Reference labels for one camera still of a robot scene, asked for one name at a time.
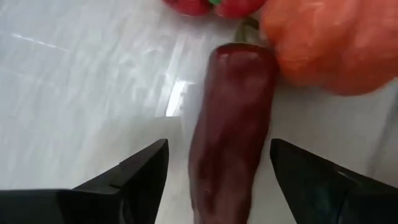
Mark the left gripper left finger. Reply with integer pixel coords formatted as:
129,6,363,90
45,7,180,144
0,138,170,224

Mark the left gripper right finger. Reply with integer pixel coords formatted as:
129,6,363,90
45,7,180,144
269,138,398,224

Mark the dark red chili pepper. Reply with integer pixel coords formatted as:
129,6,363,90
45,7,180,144
187,17,280,224

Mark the orange bell pepper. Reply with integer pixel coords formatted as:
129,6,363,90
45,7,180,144
260,0,398,96

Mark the red bell pepper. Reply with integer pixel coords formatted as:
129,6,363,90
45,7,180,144
161,0,268,19

